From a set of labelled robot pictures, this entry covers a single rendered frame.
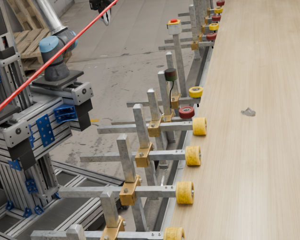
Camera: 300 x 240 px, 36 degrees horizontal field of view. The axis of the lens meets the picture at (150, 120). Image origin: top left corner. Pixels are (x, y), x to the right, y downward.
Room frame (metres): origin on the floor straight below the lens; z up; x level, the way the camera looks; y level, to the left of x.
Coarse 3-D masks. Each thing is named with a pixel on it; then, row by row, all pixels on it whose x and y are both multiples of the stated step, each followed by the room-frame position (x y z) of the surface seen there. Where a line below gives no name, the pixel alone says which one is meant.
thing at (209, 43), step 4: (172, 44) 3.40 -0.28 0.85; (180, 44) 3.37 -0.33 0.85; (184, 44) 3.35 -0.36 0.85; (188, 44) 3.34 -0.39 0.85; (200, 44) 3.31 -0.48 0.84; (204, 44) 3.31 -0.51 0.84; (208, 44) 3.30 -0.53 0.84; (212, 44) 3.29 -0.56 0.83; (160, 48) 3.40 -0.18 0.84; (164, 48) 3.39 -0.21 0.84; (168, 48) 3.39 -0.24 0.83; (172, 48) 3.38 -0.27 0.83
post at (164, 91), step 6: (162, 72) 2.16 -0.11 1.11; (162, 78) 2.16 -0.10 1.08; (162, 84) 2.16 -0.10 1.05; (162, 90) 2.16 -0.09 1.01; (168, 90) 2.19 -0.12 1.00; (162, 96) 2.17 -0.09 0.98; (168, 96) 2.17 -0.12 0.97; (162, 102) 2.17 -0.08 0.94; (168, 102) 2.16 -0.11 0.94; (168, 108) 2.16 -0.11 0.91; (168, 114) 2.16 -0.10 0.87; (168, 132) 2.17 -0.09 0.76; (174, 132) 2.18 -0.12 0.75; (168, 138) 2.17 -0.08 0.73; (174, 138) 2.16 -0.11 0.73
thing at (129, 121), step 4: (112, 120) 2.23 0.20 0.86; (116, 120) 2.22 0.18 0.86; (120, 120) 2.22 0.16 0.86; (124, 120) 2.21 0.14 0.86; (128, 120) 2.20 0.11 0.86; (132, 120) 2.19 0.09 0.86; (148, 120) 2.16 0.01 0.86; (172, 120) 2.12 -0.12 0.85; (176, 120) 2.11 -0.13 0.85; (180, 120) 2.11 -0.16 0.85; (184, 120) 2.10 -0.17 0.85; (188, 120) 2.09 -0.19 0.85; (112, 124) 2.21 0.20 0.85; (116, 124) 2.21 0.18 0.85; (120, 124) 2.20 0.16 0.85; (124, 124) 2.19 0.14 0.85
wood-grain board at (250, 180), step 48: (240, 0) 4.18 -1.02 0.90; (288, 0) 3.88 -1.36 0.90; (240, 48) 2.90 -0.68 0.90; (288, 48) 2.74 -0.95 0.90; (240, 96) 2.16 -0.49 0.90; (288, 96) 2.06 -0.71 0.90; (192, 144) 1.76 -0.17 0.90; (240, 144) 1.69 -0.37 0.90; (288, 144) 1.62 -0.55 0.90; (240, 192) 1.36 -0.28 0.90; (288, 192) 1.31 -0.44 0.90
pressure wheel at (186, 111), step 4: (180, 108) 2.14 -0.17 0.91; (184, 108) 2.13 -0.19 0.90; (188, 108) 2.13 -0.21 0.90; (192, 108) 2.11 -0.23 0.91; (180, 112) 2.09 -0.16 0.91; (184, 112) 2.08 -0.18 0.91; (188, 112) 2.07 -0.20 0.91; (192, 112) 2.08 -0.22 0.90; (180, 116) 2.09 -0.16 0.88; (184, 116) 2.08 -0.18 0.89; (188, 116) 2.07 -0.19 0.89; (192, 116) 2.08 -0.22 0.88
